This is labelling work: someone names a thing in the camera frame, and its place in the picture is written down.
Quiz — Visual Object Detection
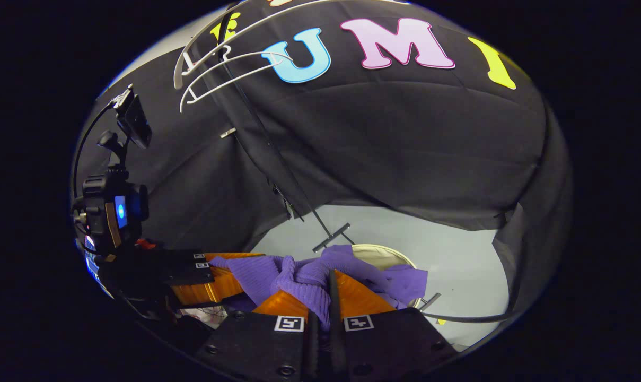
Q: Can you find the black cable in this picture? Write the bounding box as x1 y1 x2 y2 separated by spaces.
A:
420 305 518 325

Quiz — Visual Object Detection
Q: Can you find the white clothes hanger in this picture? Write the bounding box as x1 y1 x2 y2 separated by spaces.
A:
180 45 295 114
173 0 412 91

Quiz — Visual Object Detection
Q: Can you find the purple corduroy jacket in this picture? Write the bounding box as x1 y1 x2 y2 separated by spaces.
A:
209 244 429 332

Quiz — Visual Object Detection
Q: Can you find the cream round laundry hamper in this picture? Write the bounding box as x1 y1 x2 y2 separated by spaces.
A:
351 244 425 309

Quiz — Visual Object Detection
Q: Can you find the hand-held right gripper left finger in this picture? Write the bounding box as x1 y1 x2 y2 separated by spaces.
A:
196 289 321 382

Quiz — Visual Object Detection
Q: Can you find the black clothes rack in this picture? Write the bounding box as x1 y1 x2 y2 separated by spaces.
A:
217 8 443 314

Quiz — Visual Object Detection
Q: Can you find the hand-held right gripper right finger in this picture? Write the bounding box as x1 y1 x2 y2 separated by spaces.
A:
328 270 459 382

